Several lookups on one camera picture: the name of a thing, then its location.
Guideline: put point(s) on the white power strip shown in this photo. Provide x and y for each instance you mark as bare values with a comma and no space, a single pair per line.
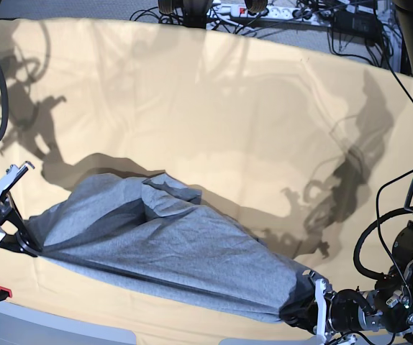
236,14

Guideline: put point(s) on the yellow table cloth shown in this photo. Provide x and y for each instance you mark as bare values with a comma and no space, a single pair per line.
296,146

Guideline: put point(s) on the grey t-shirt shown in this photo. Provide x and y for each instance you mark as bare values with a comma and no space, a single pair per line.
154,236

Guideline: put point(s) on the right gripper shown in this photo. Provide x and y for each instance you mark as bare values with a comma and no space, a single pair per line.
9,211

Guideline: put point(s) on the black power adapter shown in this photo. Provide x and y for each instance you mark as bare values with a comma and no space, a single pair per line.
361,25

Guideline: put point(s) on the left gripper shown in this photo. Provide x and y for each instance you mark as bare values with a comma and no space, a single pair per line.
334,313

